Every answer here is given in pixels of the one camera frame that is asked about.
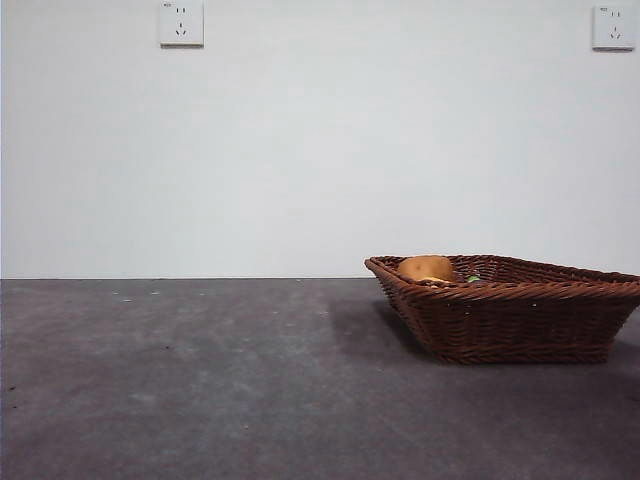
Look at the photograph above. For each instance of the purple eggplant with green stem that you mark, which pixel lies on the purple eggplant with green stem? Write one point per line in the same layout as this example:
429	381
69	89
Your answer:
473	279

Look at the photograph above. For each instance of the brown potato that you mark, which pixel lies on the brown potato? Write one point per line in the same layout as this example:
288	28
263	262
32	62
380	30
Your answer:
427	267

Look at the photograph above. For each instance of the brown wicker basket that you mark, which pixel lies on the brown wicker basket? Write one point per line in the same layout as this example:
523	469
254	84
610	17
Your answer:
515	325

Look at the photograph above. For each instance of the yellow corn cob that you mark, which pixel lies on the yellow corn cob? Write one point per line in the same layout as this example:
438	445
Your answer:
434	281

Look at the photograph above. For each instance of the white wall socket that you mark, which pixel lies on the white wall socket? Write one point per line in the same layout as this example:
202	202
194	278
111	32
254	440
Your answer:
614	29
182	25

